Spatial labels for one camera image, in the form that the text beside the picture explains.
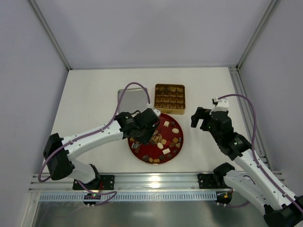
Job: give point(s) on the right aluminium frame rail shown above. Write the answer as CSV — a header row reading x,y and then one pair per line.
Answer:
x,y
247,113

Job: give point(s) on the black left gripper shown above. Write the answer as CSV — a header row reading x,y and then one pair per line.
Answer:
x,y
147,135

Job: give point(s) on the round red lacquer plate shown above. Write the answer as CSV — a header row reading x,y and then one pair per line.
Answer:
x,y
164,145

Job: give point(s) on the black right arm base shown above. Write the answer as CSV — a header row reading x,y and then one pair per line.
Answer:
x,y
213,179

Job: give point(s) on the grey brown pebble chocolate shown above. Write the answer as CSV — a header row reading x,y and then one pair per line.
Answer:
x,y
146,157

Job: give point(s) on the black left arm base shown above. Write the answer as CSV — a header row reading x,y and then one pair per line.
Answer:
x,y
104,182

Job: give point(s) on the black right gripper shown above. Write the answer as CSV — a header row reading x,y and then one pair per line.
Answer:
x,y
205,120

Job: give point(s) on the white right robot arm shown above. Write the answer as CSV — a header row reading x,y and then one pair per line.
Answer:
x,y
279,206

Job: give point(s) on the white rectangular chocolate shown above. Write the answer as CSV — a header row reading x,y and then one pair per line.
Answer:
x,y
166,151

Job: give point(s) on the aluminium front rail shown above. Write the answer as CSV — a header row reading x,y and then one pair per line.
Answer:
x,y
129,181

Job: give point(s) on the tan drizzled chocolate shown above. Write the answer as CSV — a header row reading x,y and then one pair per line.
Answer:
x,y
156,160

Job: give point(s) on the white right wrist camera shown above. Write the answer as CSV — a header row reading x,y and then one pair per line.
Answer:
x,y
220,105

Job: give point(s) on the silver tin lid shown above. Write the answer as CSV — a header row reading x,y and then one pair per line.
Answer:
x,y
134,99

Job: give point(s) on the gold chocolate tin box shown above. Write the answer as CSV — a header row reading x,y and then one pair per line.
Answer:
x,y
170,102

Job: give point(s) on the white oval swirl chocolate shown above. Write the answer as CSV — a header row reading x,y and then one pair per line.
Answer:
x,y
175,130

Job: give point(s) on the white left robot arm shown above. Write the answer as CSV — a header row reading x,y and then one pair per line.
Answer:
x,y
61,153

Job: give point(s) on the white cube chocolate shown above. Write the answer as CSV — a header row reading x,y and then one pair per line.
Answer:
x,y
166,123

